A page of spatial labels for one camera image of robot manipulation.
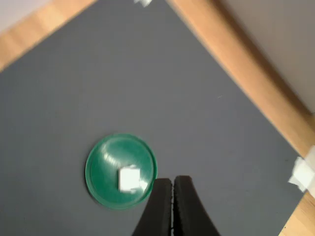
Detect white tape piece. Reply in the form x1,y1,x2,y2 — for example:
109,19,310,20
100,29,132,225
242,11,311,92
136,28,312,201
287,145,315,193
132,0,154,8

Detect dark grey mat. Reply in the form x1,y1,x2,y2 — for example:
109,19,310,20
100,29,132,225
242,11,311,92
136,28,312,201
0,0,311,236

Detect small white plastic terminal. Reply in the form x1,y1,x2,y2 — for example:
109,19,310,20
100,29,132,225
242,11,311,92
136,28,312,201
118,164,149,193

